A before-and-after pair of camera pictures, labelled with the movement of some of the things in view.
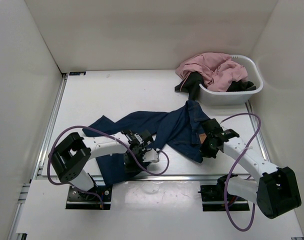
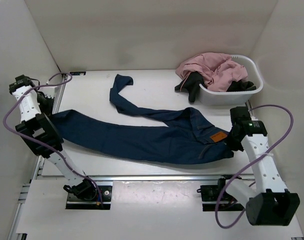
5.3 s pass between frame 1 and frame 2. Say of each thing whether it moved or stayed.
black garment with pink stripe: stayed
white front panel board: stayed
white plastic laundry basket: stayed
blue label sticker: stayed
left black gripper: moved
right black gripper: moved
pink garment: stayed
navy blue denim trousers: moved
